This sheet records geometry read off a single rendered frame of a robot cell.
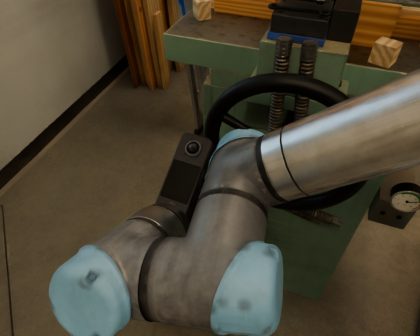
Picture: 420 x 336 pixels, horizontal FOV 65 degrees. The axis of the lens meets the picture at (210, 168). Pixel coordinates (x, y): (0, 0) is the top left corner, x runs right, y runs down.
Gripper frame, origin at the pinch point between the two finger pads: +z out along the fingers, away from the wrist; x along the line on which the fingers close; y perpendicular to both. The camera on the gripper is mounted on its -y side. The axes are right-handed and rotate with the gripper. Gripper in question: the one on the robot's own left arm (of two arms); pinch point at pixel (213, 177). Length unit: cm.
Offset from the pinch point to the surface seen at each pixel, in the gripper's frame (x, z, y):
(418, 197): 38.0, 19.2, -1.2
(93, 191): -75, 72, 47
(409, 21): 27, 25, -34
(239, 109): -2.4, 20.9, -10.5
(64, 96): -119, 100, 11
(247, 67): -1.2, 15.6, -19.8
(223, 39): -7.3, 15.3, -24.5
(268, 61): 4.6, 3.9, -21.2
